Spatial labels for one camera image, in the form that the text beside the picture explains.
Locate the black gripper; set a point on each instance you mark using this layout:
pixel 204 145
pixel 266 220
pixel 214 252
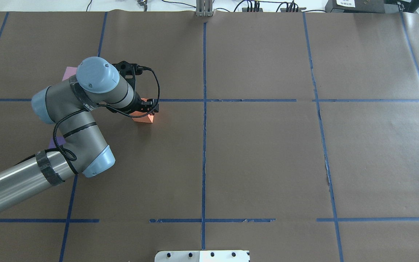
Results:
pixel 139 104

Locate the orange foam block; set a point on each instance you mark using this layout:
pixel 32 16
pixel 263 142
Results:
pixel 145 119

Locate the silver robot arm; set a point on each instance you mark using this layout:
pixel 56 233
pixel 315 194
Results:
pixel 79 145

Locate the pink foam block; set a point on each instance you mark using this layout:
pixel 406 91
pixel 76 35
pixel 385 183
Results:
pixel 69 71

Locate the brown paper table cover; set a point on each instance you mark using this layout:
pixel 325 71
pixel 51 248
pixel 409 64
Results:
pixel 293 136

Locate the black box device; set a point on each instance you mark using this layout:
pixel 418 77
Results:
pixel 361 6

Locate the aluminium frame post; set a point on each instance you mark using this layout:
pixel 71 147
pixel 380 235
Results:
pixel 204 8

